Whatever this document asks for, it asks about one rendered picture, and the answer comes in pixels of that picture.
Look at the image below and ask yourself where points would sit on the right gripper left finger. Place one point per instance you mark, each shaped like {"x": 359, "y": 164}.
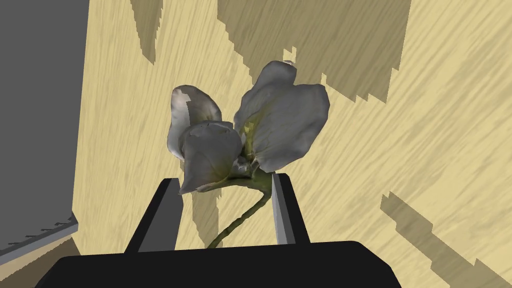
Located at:
{"x": 160, "y": 224}

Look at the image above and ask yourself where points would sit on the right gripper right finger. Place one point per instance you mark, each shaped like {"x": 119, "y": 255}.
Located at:
{"x": 288, "y": 216}

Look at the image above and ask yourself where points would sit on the white flower with green stem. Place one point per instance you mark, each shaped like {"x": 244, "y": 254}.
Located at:
{"x": 276, "y": 120}

